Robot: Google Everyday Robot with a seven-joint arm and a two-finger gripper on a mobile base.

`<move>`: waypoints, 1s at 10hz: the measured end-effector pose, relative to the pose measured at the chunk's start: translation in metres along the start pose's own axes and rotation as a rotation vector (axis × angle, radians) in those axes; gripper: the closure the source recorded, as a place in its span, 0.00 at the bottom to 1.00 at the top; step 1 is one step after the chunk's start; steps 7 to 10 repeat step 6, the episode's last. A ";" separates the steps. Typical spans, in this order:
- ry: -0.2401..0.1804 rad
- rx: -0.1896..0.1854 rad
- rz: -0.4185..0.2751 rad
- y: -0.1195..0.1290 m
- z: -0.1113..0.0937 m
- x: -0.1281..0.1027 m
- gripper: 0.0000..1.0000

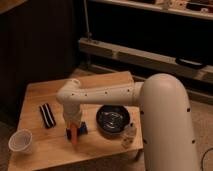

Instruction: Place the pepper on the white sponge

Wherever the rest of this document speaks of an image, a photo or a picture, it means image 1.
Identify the vertical metal pole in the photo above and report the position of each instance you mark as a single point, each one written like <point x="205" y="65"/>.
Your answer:
<point x="88" y="33"/>

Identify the metal shelf rail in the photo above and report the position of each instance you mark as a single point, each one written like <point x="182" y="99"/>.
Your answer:
<point x="144" y="59"/>

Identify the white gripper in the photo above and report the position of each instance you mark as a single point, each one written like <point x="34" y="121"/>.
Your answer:
<point x="74" y="116"/>

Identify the black round pan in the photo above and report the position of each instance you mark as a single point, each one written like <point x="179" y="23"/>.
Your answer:
<point x="112" y="119"/>

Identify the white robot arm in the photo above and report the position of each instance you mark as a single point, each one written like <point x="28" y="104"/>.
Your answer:
<point x="167" y="128"/>

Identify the white plastic cup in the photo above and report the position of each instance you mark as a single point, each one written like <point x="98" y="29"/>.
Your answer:
<point x="22" y="142"/>

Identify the wooden table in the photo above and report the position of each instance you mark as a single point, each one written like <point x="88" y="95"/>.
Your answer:
<point x="52" y="147"/>

